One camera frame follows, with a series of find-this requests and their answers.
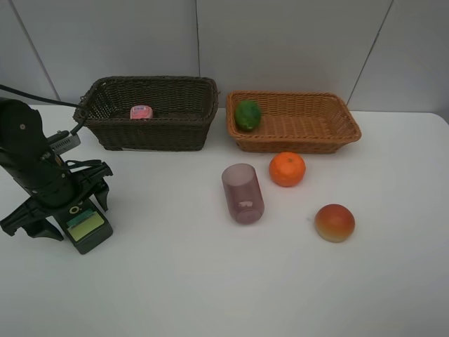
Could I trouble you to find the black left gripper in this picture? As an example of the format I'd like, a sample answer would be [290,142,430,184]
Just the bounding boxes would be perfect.
[1,161,112,242]

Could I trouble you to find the black green Mentholatum bottle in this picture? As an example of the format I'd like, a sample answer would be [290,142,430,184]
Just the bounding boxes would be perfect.
[55,199,113,255]

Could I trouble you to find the pink tube bottle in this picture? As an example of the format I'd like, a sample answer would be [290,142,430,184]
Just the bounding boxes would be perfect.
[130,105,154,120]

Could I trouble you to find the green lime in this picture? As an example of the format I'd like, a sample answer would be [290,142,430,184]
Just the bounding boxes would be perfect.
[234,100,262,132]

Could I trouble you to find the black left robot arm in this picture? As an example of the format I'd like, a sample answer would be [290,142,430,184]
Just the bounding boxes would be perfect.
[1,98,112,241]

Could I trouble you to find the dark brown wicker basket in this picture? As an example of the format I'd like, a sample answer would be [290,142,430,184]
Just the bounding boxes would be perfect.
[73,76,218,152]

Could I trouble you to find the purple plastic cup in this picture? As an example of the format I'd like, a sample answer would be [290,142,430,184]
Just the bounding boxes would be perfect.
[222,163,264,225]

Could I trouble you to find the orange mandarin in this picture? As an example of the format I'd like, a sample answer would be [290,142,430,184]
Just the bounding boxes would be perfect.
[269,152,307,187]

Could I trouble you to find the orange wicker basket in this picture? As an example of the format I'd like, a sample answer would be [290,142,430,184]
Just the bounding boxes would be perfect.
[226,91,361,154]

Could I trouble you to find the red yellow bun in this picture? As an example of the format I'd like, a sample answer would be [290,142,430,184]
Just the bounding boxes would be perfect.
[314,204,356,243]

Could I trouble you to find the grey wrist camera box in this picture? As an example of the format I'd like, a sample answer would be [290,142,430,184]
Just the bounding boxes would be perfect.
[47,131,81,155]

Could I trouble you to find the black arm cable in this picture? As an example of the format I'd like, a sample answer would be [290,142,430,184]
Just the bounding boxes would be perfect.
[0,84,102,173]

